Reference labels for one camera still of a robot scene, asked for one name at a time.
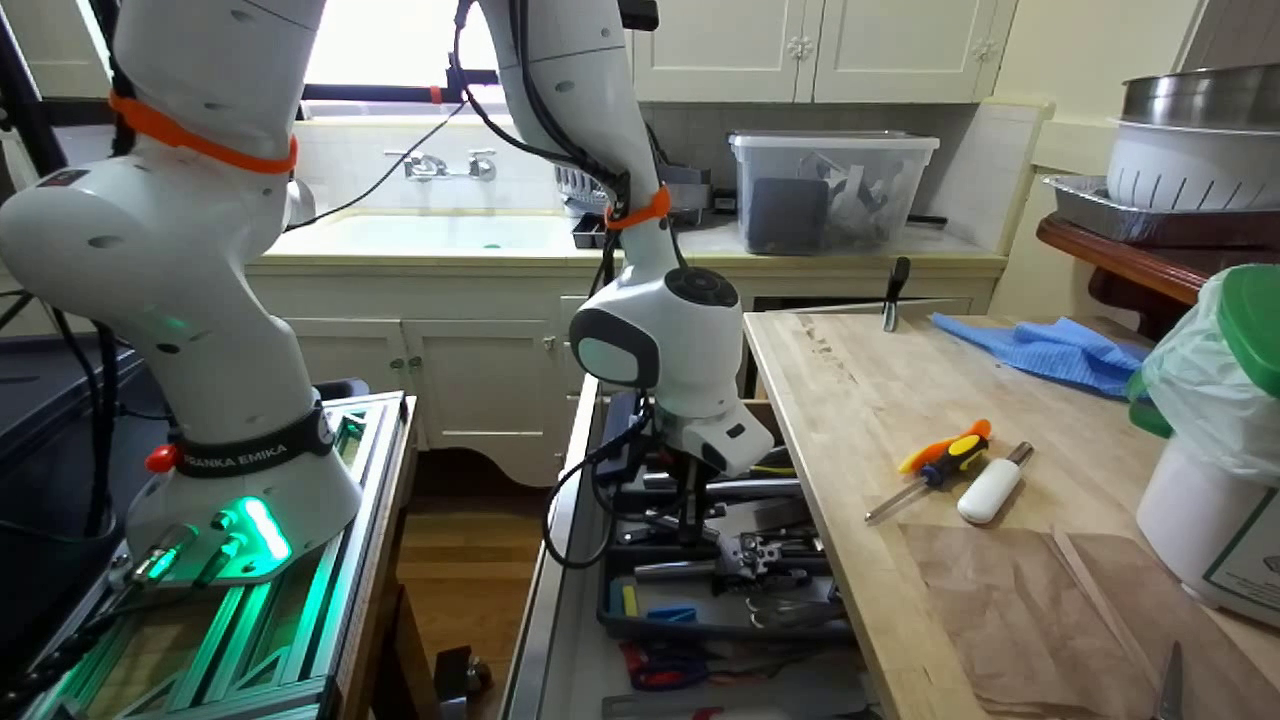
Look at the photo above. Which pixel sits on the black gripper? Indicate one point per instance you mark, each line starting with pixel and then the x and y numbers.
pixel 660 504

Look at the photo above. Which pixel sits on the black metal can opener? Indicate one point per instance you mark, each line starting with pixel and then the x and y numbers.
pixel 763 559

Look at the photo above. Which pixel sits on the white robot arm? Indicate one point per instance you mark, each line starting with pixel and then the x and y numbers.
pixel 660 327

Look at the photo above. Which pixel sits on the open wooden kitchen drawer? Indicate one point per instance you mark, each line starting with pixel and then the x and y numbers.
pixel 612 637

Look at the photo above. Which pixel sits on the chrome sink faucet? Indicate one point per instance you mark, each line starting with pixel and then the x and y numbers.
pixel 427 168

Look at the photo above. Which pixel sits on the blue cloth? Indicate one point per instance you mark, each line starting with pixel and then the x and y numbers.
pixel 1057 350

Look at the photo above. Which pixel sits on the brown paper sheet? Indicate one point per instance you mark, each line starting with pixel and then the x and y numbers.
pixel 1068 626

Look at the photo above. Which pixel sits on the metal baking tray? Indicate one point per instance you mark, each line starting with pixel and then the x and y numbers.
pixel 1086 205

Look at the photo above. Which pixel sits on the white plastic container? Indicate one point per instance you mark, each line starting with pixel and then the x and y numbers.
pixel 1218 532

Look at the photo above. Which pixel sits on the green plastic bag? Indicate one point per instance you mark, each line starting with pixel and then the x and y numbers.
pixel 1215 376

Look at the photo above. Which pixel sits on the white colander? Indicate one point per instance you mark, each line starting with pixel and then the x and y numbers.
pixel 1194 168

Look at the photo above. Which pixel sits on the steel mixing bowl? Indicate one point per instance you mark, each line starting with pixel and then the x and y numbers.
pixel 1205 98

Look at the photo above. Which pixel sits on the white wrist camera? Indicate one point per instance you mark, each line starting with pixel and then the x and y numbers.
pixel 733 440

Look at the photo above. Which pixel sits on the orange blue handled screwdriver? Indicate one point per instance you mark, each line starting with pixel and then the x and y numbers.
pixel 937 466

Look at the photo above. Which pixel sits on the black handled knife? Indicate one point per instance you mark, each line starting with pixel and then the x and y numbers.
pixel 902 270

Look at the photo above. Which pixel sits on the white cylindrical handle tool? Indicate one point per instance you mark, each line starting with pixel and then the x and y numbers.
pixel 992 487

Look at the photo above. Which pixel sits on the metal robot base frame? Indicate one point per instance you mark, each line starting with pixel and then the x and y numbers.
pixel 293 646

